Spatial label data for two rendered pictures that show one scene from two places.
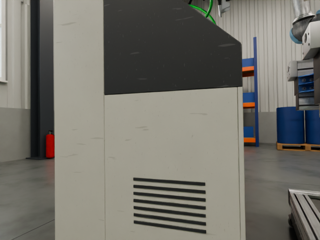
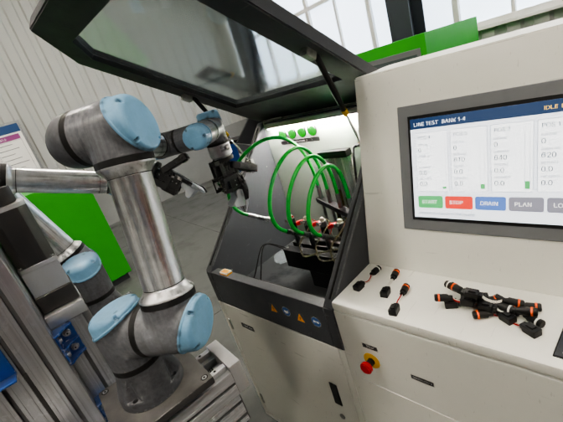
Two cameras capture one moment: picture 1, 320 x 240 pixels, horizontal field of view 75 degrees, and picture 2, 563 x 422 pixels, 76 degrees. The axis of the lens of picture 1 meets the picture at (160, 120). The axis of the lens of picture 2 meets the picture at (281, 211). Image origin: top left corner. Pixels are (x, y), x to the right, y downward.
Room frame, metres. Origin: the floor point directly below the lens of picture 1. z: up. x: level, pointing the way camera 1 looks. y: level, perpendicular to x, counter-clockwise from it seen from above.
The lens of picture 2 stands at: (1.86, -1.30, 1.61)
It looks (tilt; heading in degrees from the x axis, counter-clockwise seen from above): 19 degrees down; 122
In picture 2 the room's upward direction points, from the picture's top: 18 degrees counter-clockwise
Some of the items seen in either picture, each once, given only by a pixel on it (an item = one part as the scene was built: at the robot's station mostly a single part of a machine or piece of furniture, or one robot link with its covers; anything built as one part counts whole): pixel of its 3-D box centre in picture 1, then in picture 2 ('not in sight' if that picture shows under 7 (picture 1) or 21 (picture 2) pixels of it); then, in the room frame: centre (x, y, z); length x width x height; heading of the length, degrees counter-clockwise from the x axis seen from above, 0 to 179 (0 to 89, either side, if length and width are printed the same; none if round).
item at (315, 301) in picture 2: not in sight; (267, 301); (1.10, -0.39, 0.87); 0.62 x 0.04 x 0.16; 162
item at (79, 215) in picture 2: not in sight; (57, 244); (-2.40, 0.70, 0.65); 0.95 x 0.86 x 1.30; 73
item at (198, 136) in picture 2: not in sight; (195, 136); (1.11, -0.45, 1.53); 0.11 x 0.11 x 0.08; 16
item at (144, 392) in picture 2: not in sight; (144, 369); (1.13, -0.93, 1.09); 0.15 x 0.15 x 0.10
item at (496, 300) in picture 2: not in sight; (486, 301); (1.83, -0.52, 1.01); 0.23 x 0.11 x 0.06; 162
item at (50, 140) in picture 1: (50, 144); not in sight; (4.18, 2.17, 0.29); 0.17 x 0.15 x 0.54; 155
